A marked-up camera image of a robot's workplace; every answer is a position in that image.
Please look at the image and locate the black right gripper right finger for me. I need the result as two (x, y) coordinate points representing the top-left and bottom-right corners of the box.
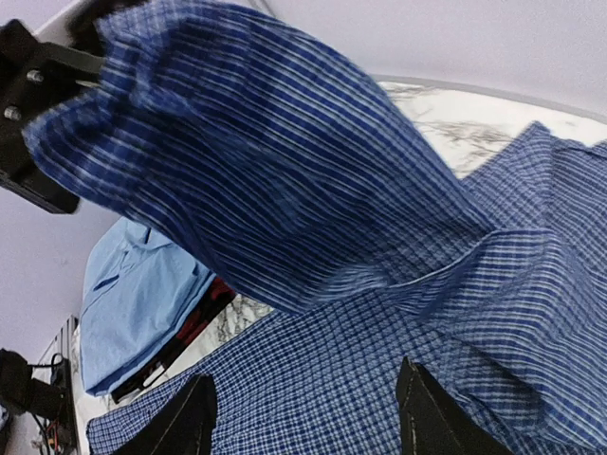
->
(395, 358), (511, 455)

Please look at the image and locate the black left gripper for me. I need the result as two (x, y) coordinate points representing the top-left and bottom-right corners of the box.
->
(1, 19), (103, 214)

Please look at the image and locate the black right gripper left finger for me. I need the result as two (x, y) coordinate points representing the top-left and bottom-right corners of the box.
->
(114, 374), (217, 455)

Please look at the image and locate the blue checkered long sleeve shirt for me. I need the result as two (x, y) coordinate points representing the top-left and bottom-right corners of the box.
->
(24, 1), (606, 454)

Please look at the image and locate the folded red black plaid shirt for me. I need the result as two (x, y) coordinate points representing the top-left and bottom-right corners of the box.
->
(110, 278), (236, 404)

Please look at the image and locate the folded light blue shirt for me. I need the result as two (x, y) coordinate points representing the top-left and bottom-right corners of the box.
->
(80, 218), (215, 396)

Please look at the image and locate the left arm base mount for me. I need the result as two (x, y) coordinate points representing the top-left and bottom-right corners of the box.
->
(1, 349), (78, 454)

